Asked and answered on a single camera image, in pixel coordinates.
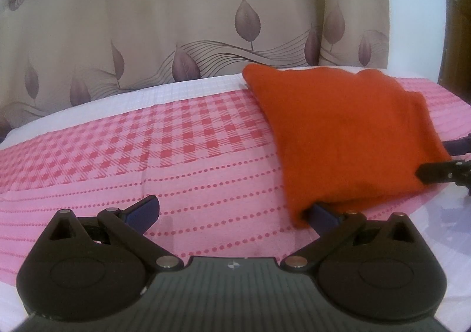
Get brown wooden door frame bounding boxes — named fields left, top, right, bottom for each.
left=437, top=0, right=471, bottom=99

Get pink checked blanket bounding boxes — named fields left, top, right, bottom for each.
left=0, top=76, right=471, bottom=290

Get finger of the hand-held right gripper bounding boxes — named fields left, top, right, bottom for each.
left=419, top=160, right=471, bottom=186
left=443, top=136, right=471, bottom=156

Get beige leaf-print curtain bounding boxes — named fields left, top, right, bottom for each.
left=0, top=0, right=391, bottom=136

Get orange knit garment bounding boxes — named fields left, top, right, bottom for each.
left=243, top=63, right=454, bottom=228

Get pink checkered bed sheet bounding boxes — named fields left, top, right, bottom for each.
left=0, top=65, right=471, bottom=332

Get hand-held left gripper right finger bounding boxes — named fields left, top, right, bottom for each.
left=280, top=202, right=424, bottom=271

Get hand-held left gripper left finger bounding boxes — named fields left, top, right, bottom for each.
left=46, top=195, right=185, bottom=271

